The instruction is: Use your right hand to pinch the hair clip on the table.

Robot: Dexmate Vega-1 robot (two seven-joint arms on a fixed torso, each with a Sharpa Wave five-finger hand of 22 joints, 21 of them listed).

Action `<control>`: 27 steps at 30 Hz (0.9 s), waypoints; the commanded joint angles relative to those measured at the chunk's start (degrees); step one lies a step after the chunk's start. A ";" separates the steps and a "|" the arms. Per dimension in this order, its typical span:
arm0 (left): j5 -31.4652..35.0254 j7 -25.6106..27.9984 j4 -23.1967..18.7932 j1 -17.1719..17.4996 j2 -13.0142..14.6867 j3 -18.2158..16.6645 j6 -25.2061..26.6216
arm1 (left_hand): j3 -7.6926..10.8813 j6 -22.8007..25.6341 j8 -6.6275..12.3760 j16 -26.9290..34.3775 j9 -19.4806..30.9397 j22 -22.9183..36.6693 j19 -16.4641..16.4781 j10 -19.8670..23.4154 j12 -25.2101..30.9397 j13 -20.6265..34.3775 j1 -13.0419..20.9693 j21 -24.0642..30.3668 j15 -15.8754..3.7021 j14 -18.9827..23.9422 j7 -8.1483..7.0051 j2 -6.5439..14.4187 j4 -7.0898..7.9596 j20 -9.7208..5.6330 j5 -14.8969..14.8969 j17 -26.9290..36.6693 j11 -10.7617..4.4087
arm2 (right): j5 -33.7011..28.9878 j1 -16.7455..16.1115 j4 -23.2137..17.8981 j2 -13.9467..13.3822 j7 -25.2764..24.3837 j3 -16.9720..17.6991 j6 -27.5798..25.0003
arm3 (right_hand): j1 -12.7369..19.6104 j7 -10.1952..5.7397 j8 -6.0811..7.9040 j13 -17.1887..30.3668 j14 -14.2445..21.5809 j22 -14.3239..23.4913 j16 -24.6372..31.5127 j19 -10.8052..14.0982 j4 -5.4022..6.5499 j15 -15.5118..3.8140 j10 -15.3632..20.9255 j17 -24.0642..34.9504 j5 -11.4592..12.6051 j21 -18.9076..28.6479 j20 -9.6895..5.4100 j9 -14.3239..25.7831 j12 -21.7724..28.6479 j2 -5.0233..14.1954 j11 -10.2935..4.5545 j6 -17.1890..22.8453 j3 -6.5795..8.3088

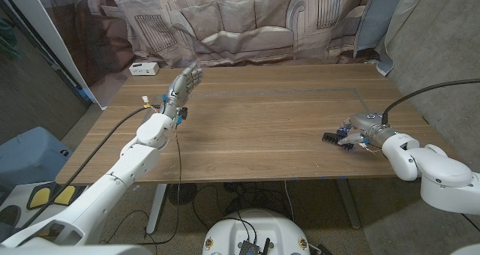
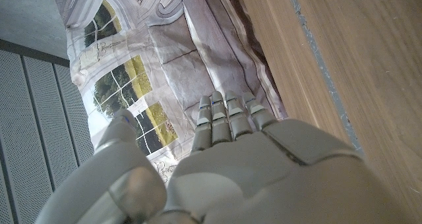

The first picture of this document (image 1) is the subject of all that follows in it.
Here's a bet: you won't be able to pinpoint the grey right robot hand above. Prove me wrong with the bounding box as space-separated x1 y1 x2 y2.
336 112 398 149

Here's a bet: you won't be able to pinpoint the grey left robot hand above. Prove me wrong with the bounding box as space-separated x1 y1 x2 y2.
159 62 204 120

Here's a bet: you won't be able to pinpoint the black claw hair clip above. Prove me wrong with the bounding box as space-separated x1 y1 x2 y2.
321 129 356 152

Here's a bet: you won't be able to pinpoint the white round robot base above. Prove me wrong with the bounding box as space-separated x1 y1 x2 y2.
202 208 311 255

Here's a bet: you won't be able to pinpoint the white power strip box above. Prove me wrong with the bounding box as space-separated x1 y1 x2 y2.
128 61 161 77

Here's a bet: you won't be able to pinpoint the grey table leg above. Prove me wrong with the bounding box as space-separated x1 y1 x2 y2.
334 178 362 230

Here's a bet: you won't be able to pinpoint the printed living room backdrop cloth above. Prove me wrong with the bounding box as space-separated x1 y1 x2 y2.
31 0 431 110

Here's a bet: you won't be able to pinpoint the black round floor disc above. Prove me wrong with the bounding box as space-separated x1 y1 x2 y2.
167 182 198 206

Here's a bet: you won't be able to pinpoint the white table leg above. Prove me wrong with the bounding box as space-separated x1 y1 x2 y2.
145 183 168 236

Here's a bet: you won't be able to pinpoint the white partition board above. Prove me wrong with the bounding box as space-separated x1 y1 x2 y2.
0 0 108 110

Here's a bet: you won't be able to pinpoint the yellow black foot pad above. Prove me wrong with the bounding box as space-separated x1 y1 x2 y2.
26 186 53 210
52 185 78 206

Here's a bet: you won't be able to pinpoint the blue grey plastic bin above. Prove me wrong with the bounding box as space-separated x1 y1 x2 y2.
0 126 74 191

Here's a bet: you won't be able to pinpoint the black device with antenna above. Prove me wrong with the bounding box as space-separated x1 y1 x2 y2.
238 238 272 255

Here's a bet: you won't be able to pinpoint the white floor platform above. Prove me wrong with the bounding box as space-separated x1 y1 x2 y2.
0 181 89 233

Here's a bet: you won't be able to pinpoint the right wrist signal wires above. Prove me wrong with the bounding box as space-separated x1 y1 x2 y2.
358 141 383 155

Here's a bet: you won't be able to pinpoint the wrist signal wires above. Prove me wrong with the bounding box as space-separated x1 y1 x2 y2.
358 141 383 155
141 95 162 113

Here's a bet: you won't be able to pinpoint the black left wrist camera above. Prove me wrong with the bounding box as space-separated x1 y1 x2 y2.
175 106 188 125

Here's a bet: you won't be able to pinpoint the left wrist signal wires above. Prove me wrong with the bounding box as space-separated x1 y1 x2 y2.
141 95 162 113

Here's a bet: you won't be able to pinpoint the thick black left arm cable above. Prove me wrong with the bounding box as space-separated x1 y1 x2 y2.
18 104 161 229

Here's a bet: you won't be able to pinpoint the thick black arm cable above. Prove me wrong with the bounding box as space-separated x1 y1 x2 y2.
18 104 161 229
381 78 480 127

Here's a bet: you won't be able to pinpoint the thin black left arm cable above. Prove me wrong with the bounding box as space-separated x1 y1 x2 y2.
104 124 183 246

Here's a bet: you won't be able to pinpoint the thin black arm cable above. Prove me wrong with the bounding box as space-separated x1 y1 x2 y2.
460 213 480 233
104 124 183 246

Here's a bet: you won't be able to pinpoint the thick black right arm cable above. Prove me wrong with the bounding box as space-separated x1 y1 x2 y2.
381 78 480 127

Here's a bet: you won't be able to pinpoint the white floor cable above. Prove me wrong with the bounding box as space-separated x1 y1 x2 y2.
283 180 296 223

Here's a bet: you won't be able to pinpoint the black floor cable bundle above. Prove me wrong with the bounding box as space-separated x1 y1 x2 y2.
190 181 297 232

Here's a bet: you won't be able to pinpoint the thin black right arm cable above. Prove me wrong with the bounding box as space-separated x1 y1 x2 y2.
460 213 480 233

